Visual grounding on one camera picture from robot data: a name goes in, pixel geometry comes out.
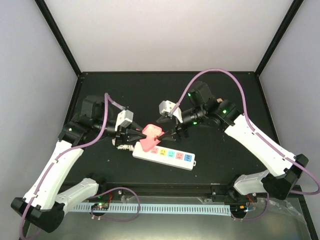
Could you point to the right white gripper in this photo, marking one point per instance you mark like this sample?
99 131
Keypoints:
174 132

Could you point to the light blue slotted cable duct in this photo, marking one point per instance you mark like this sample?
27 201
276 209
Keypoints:
146 208

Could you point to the black aluminium frame rail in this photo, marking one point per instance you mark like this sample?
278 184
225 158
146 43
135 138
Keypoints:
216 192

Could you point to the left circuit board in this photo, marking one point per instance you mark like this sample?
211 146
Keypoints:
100 206

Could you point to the white power strip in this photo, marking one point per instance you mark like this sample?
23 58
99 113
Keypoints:
166 156

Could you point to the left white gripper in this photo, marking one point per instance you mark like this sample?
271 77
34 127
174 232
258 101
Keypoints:
126 138

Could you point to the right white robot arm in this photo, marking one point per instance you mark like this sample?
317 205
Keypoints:
283 168

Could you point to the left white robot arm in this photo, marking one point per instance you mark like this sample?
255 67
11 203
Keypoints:
42 205

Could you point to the pink extension socket adapter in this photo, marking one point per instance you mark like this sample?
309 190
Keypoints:
152 133

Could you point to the circuit board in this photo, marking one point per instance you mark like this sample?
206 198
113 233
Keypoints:
100 206
239 209

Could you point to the right circuit board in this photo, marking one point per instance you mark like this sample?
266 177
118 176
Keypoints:
239 209

